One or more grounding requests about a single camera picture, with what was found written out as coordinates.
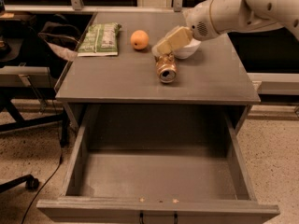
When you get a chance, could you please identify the dark bag with cloth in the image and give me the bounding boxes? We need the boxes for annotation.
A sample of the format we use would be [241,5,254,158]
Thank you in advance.
[38,14,81,62]

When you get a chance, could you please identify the open grey top drawer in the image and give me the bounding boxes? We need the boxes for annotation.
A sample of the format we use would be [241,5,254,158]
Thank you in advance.
[37,105,279,224]

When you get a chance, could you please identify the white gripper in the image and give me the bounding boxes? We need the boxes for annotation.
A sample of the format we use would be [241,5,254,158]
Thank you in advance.
[151,0,220,57]

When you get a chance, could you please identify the orange fruit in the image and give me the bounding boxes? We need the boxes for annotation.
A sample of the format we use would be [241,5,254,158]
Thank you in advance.
[130,30,150,50]

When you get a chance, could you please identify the grey side desk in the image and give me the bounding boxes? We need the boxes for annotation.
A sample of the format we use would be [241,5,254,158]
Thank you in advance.
[0,66,57,88]

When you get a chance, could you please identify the black floor cable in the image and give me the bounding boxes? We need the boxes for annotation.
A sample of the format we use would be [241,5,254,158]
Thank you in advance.
[20,121,64,224]

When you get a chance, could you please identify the green jalapeno chip bag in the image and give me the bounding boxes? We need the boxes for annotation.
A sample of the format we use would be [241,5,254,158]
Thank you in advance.
[78,22,121,57]

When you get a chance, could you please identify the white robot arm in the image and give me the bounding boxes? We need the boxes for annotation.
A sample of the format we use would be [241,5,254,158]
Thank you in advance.
[152,0,299,57]

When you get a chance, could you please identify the crushed gold soda can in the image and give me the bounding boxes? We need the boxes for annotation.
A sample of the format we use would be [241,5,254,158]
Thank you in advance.
[156,54,177,84]

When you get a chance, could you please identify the white bowl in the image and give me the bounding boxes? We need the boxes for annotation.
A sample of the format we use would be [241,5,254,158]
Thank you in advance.
[174,39,201,59]

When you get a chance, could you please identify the grey cabinet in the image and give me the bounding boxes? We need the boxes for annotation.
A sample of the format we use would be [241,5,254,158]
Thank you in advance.
[56,11,260,123]

